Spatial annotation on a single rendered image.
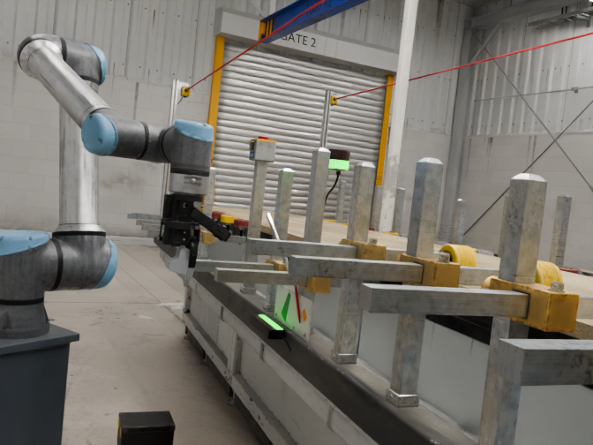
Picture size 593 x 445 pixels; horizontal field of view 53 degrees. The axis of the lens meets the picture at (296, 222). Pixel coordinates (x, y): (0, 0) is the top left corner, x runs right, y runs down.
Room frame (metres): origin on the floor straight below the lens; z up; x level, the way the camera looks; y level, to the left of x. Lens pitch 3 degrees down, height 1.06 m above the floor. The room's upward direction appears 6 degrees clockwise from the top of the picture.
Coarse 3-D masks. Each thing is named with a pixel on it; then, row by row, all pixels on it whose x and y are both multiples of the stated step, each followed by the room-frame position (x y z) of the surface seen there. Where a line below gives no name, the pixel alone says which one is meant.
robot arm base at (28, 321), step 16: (0, 304) 1.54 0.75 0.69; (16, 304) 1.55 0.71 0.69; (32, 304) 1.58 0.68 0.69; (0, 320) 1.53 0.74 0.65; (16, 320) 1.54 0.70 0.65; (32, 320) 1.57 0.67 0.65; (48, 320) 1.65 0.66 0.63; (0, 336) 1.52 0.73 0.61; (16, 336) 1.53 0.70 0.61; (32, 336) 1.56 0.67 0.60
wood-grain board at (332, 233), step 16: (224, 208) 3.83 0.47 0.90; (240, 208) 4.11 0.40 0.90; (304, 224) 2.97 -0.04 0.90; (336, 224) 3.32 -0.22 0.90; (336, 240) 2.15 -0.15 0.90; (368, 240) 2.32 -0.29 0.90; (384, 240) 2.42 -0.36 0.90; (400, 240) 2.53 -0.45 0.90; (480, 256) 2.13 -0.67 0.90; (464, 288) 1.25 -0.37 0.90; (576, 288) 1.44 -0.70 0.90; (592, 288) 1.48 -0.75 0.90; (576, 320) 0.98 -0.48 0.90; (592, 320) 0.99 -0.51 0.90; (576, 336) 0.97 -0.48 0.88; (592, 336) 0.94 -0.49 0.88
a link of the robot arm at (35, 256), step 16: (0, 240) 1.55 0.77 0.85; (16, 240) 1.55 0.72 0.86; (32, 240) 1.57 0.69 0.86; (48, 240) 1.62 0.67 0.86; (0, 256) 1.54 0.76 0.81; (16, 256) 1.54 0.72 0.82; (32, 256) 1.57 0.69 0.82; (48, 256) 1.60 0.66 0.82; (0, 272) 1.54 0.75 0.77; (16, 272) 1.54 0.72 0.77; (32, 272) 1.57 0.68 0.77; (48, 272) 1.60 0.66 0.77; (0, 288) 1.54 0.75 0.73; (16, 288) 1.55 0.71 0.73; (32, 288) 1.57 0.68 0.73; (48, 288) 1.63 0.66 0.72
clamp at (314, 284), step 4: (308, 280) 1.46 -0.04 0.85; (312, 280) 1.44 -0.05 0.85; (316, 280) 1.44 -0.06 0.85; (320, 280) 1.45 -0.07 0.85; (324, 280) 1.45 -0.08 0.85; (328, 280) 1.46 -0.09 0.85; (308, 284) 1.46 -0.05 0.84; (312, 284) 1.44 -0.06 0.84; (316, 284) 1.44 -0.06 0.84; (320, 284) 1.45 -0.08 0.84; (324, 284) 1.45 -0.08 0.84; (328, 284) 1.46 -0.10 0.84; (304, 288) 1.48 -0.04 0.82; (308, 288) 1.46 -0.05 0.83; (312, 288) 1.44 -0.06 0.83; (316, 288) 1.44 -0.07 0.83; (320, 288) 1.45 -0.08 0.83; (324, 288) 1.45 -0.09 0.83; (328, 288) 1.46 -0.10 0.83; (312, 292) 1.44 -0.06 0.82; (316, 292) 1.45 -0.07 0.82; (320, 292) 1.45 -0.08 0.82; (324, 292) 1.45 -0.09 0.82; (328, 292) 1.46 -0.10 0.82
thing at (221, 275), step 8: (216, 272) 1.40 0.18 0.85; (224, 272) 1.40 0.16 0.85; (232, 272) 1.40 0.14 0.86; (240, 272) 1.41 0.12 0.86; (248, 272) 1.42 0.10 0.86; (256, 272) 1.42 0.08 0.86; (264, 272) 1.43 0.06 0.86; (272, 272) 1.44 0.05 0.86; (280, 272) 1.45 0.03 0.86; (216, 280) 1.39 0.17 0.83; (224, 280) 1.40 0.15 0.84; (232, 280) 1.40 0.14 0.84; (240, 280) 1.41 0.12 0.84; (248, 280) 1.42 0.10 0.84; (256, 280) 1.42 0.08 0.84; (264, 280) 1.43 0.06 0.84; (272, 280) 1.44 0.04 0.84; (280, 280) 1.45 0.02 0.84; (288, 280) 1.45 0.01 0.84; (296, 280) 1.46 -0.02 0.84; (304, 280) 1.47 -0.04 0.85; (336, 280) 1.50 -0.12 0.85; (368, 280) 1.53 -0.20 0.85
